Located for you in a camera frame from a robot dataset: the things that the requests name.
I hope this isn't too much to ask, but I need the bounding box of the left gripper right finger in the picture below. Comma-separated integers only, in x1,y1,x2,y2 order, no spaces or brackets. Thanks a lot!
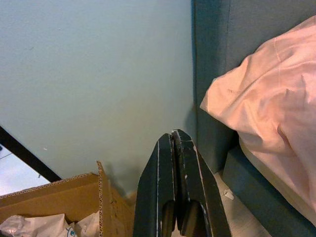
172,128,232,237

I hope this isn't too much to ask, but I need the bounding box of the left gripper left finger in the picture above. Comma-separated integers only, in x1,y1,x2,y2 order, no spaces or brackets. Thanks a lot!
133,133,177,237

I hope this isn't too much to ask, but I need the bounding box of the pink dotted pillow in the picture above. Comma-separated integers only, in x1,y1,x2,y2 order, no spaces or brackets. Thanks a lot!
199,17,316,213

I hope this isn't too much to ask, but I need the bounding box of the white plastic bag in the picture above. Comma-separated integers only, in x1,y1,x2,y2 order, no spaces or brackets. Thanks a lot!
0,213,73,237
73,209,101,237

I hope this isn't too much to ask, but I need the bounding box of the brown cardboard box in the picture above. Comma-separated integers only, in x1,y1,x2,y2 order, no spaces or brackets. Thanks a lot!
0,160,137,237

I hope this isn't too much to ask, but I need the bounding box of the black door frame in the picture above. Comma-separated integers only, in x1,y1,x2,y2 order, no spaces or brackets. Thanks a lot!
0,125,62,184

